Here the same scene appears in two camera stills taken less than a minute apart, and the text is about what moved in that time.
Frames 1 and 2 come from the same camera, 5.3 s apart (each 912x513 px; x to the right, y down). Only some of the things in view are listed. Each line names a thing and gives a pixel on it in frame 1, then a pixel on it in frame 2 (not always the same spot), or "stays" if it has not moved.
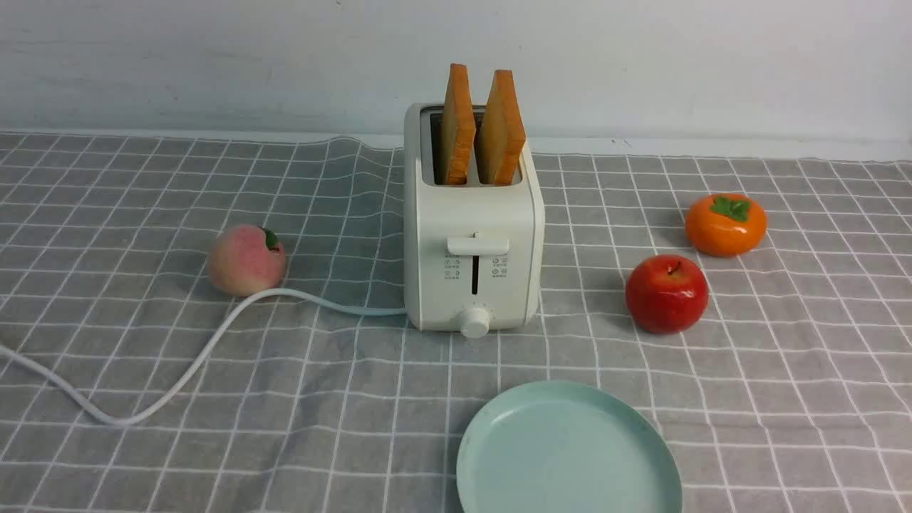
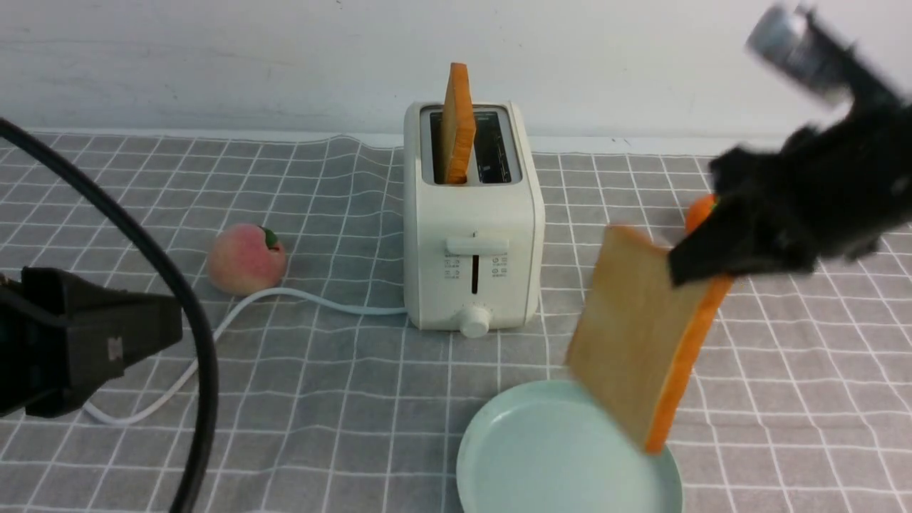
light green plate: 566,447 stays
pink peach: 247,259 stays
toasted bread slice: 501,132 -> 638,334
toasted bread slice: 459,124 stays
